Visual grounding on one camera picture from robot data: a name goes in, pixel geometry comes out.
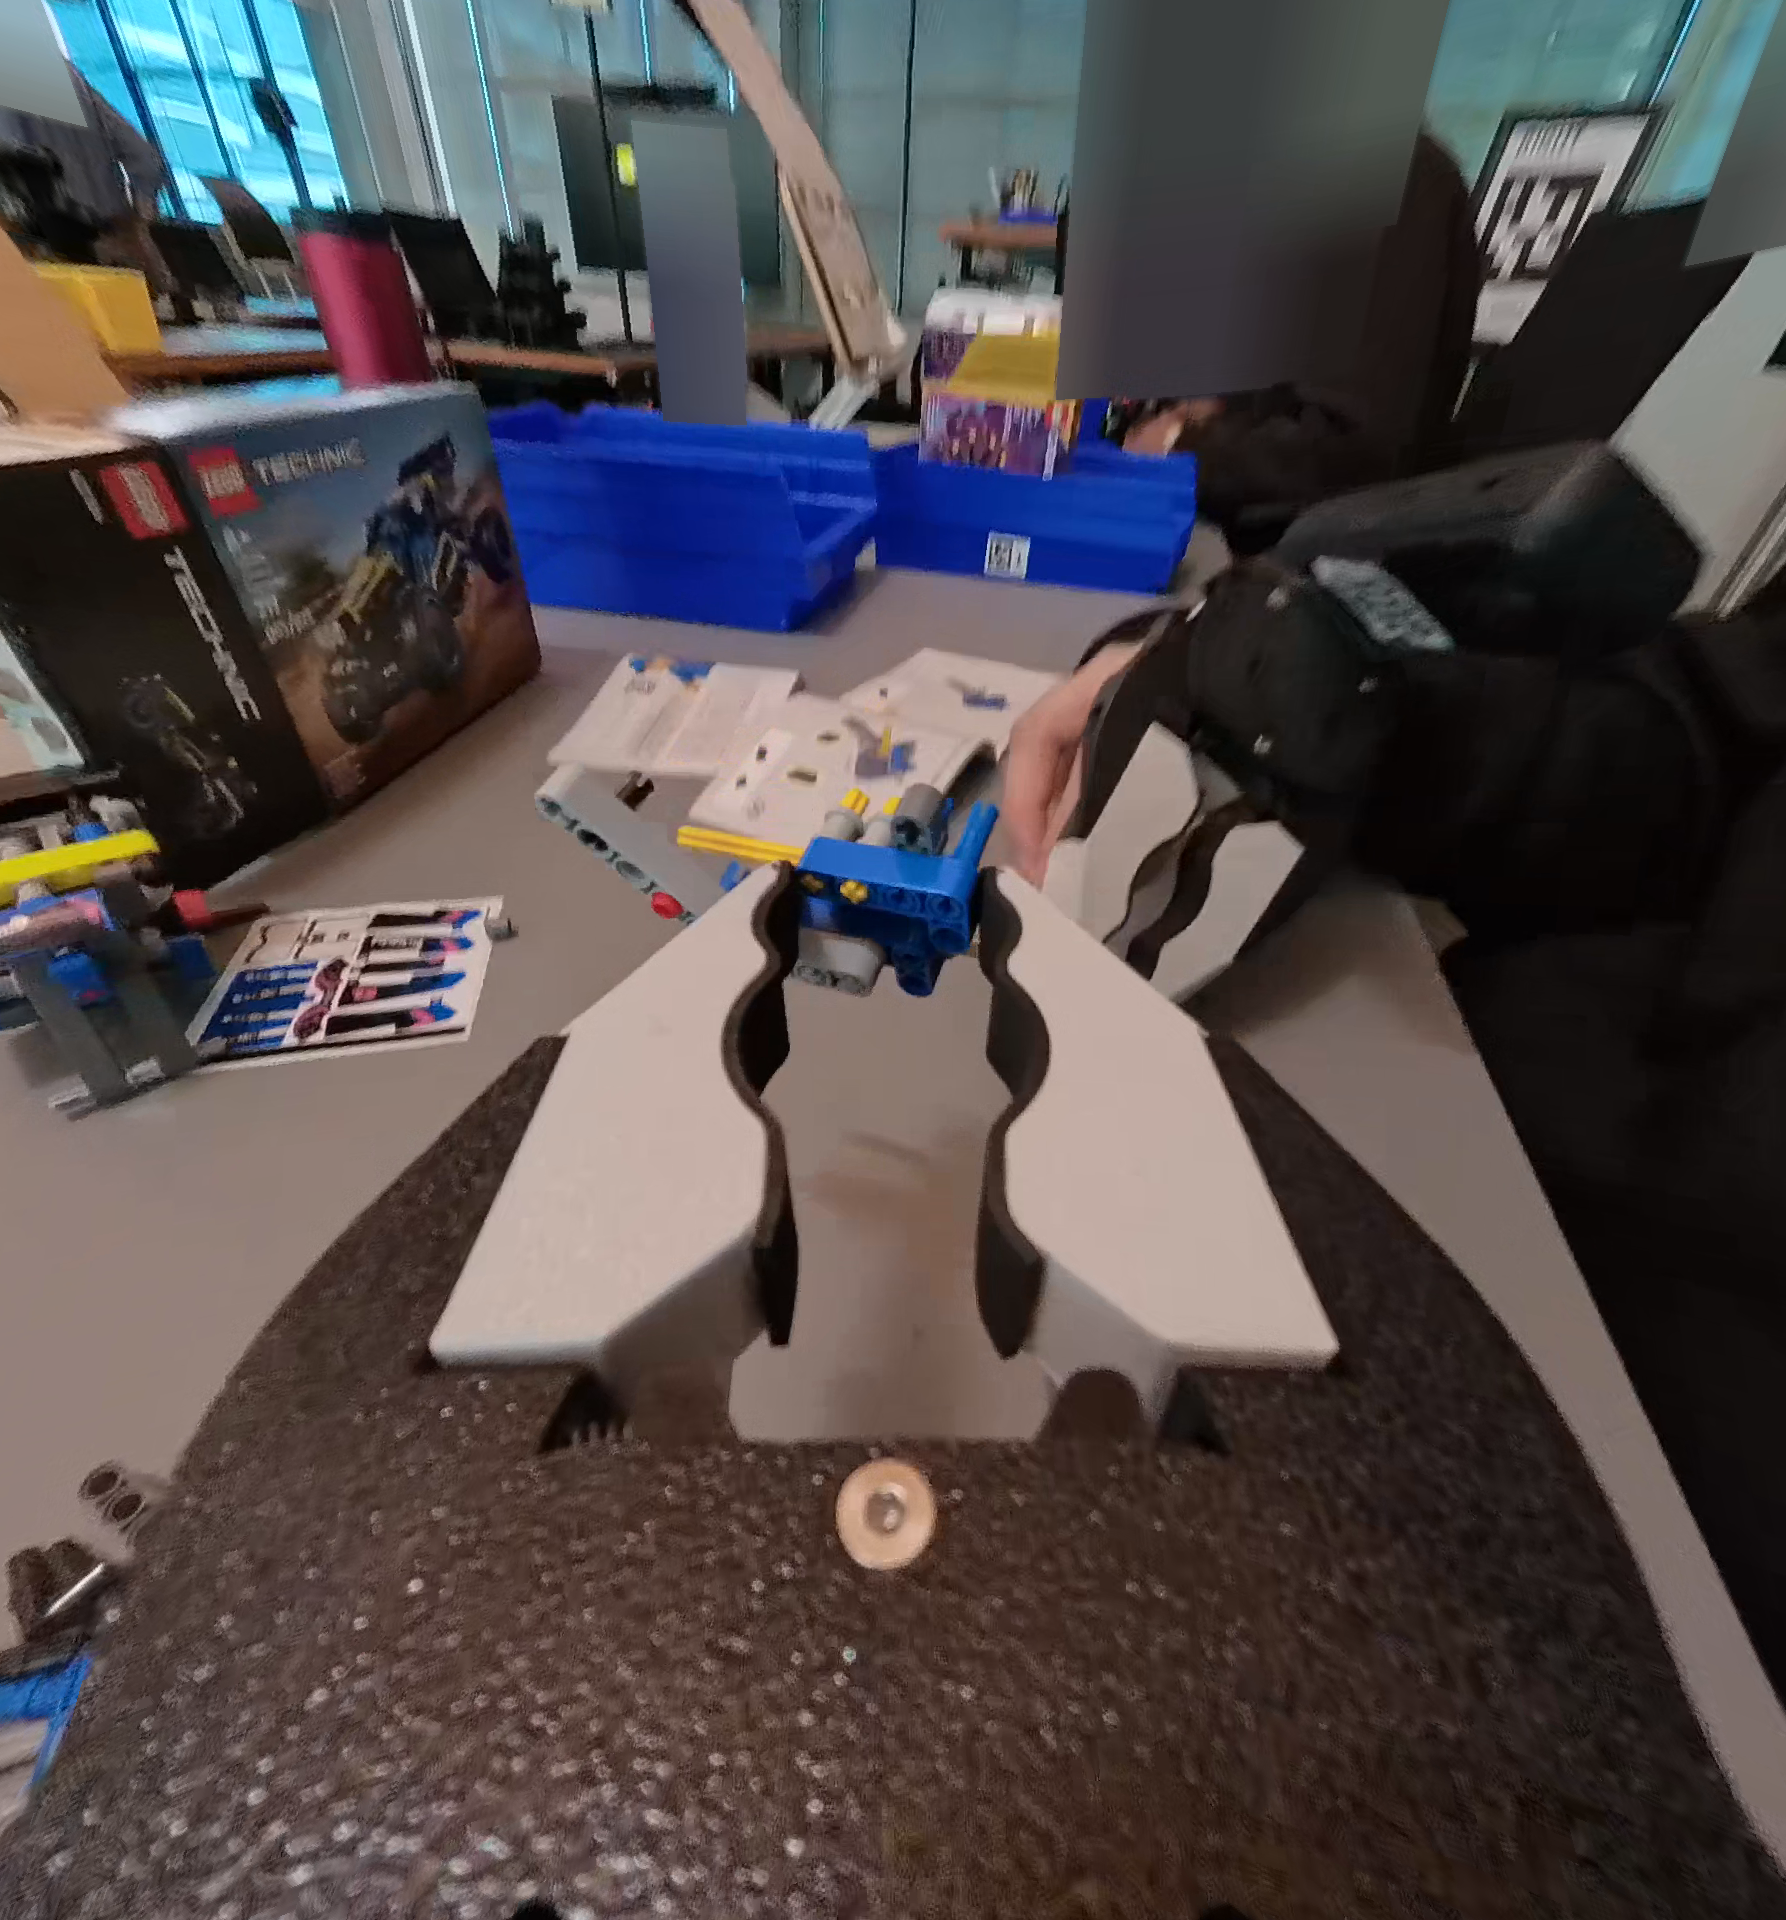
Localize framed marker sign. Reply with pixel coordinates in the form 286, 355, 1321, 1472
1469, 109, 1665, 350

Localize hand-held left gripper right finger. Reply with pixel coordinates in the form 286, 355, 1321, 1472
971, 862, 1342, 1418

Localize loose lego pieces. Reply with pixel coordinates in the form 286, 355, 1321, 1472
0, 1458, 176, 1896

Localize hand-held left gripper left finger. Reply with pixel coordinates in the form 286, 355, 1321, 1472
429, 867, 805, 1412

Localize wooden desk with pen cups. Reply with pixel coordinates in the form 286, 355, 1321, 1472
937, 160, 1061, 290

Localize leaning cardboard sign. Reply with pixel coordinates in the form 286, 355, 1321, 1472
680, 0, 913, 378

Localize blue and grey lego assembly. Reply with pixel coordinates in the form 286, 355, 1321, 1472
533, 761, 1006, 1001

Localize small blue storage bin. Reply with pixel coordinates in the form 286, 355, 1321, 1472
874, 438, 1203, 596

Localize large blue storage bin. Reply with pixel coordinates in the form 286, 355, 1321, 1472
488, 398, 882, 634

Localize lego instruction booklet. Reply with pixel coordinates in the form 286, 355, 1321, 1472
685, 645, 1061, 844

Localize maroon tumbler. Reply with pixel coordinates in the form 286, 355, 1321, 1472
289, 209, 437, 393

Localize purple and yellow lego box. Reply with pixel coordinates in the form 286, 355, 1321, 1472
916, 290, 1088, 483

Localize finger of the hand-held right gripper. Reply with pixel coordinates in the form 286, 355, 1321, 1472
1048, 725, 1220, 944
1130, 819, 1345, 1005

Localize yellow storage bin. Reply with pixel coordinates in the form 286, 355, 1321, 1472
27, 256, 169, 361

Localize black lego truck box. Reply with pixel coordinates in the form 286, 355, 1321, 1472
0, 382, 544, 888

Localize partly built lego chassis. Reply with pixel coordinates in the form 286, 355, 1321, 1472
0, 791, 274, 1125

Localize lego sticker sheet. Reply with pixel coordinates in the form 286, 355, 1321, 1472
185, 895, 513, 1061

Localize person's right hand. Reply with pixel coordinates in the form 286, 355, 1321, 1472
1004, 656, 1138, 888

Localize printed feedback leaflet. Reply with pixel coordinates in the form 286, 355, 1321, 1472
544, 651, 808, 787

